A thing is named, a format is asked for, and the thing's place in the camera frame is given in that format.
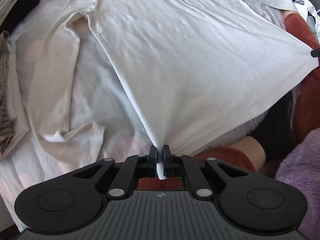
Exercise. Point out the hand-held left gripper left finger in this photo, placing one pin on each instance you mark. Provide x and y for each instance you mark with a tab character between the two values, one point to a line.
155	157

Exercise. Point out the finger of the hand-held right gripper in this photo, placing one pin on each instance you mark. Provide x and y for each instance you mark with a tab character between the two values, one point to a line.
315	53

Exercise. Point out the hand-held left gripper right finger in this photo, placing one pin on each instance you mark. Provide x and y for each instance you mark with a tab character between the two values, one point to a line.
165	160

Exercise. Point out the white long-sleeve shirt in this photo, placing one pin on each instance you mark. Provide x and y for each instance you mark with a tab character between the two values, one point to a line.
175	55

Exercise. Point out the pile of white clothes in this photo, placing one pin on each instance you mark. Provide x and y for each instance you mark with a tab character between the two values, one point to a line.
282	2

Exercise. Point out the person's bare leg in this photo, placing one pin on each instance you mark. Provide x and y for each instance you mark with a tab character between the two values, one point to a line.
252	152
288	13

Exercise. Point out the pink dotted white bed sheet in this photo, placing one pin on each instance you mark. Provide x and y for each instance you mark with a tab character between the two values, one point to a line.
100	100

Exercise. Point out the black sock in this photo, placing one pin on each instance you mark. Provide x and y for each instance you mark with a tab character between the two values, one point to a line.
272	130

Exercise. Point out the purple fuzzy blanket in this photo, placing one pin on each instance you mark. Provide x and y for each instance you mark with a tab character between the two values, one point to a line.
302	175

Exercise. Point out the striped beige folded cloth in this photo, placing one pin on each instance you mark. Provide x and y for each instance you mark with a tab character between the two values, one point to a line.
5	80

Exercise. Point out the black folded garment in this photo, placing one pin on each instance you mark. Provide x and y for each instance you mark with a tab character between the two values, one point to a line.
22	7

